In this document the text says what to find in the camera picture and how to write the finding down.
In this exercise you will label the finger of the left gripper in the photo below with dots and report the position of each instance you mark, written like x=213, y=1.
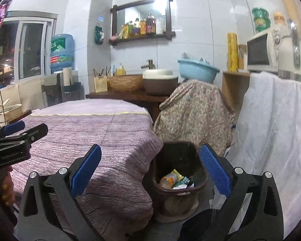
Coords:
x=12, y=128
x=31, y=135

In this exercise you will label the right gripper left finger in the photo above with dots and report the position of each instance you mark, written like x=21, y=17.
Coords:
x=37, y=218

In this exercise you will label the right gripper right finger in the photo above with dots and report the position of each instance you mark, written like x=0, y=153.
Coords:
x=252, y=209

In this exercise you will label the white orange drink bottle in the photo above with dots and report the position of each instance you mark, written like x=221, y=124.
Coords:
x=167, y=182

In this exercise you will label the dark brown trash bin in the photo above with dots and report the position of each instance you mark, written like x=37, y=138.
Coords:
x=170, y=205

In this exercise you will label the left hand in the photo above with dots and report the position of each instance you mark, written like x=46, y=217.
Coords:
x=7, y=191

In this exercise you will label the paper towel roll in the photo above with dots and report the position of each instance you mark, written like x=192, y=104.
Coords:
x=67, y=76

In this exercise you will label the aluminium sliding window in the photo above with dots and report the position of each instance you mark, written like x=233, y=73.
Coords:
x=25, y=38

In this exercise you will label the bamboo chopstick holder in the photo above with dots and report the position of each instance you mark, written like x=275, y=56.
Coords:
x=101, y=84

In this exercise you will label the green white milk carton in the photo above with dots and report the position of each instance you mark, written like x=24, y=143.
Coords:
x=183, y=184

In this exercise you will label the blue water jug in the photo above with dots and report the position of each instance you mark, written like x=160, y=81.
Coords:
x=62, y=52

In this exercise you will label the white plastic sheet cover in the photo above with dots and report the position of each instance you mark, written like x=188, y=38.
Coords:
x=268, y=138

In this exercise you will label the yellow biscuit packet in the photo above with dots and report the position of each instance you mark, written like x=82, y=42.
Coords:
x=176, y=176

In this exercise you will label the woven wicker basket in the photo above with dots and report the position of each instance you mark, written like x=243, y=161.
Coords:
x=126, y=82

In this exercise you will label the yellow soap dispenser bottle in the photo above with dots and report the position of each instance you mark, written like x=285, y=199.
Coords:
x=120, y=71

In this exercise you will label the floral cloth cover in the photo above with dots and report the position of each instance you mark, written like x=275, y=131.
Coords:
x=196, y=112

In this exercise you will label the brown white sink basin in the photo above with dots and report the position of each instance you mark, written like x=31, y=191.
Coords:
x=159, y=82

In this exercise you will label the bronze faucet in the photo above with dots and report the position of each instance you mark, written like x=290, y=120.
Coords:
x=150, y=65

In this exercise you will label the light wooden side cabinet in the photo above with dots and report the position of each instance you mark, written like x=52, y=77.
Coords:
x=234, y=87

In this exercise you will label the white microwave oven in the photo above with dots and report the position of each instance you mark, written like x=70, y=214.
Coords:
x=262, y=50

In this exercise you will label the light blue plastic basin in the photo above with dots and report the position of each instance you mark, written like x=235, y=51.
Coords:
x=192, y=69

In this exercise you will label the yellow wrapped roll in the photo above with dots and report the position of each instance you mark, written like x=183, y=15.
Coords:
x=232, y=54

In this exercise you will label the green stacked noodle bowls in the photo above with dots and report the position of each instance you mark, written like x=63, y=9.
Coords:
x=261, y=19

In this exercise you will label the dark wooden wall shelf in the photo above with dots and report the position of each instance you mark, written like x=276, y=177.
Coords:
x=143, y=19

